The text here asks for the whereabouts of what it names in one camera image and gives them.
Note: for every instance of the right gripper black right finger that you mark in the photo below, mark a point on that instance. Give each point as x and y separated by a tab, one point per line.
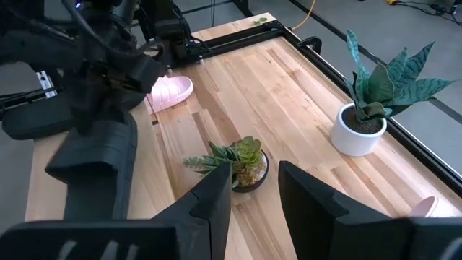
317	216

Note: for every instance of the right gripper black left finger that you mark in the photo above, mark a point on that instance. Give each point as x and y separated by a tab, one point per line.
205	216

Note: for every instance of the pink rubber slide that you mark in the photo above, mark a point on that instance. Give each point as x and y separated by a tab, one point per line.
169	92
426	207

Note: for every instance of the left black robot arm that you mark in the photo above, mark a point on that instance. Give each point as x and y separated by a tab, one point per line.
32	47

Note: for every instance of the silver aluminium extrusion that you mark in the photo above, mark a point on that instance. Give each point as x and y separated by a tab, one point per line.
45	83

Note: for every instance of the succulent plant in black pot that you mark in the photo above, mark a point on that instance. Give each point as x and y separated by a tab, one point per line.
249	151

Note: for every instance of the snake plant in white pot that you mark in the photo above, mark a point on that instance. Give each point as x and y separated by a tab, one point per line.
355	142

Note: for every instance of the small green plant sprig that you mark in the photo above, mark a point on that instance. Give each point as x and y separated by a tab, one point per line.
260	21

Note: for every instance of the black table edge frame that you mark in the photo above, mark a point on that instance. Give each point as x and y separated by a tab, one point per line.
415	150

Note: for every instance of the black clamp bracket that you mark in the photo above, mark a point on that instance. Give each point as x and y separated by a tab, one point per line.
310	39

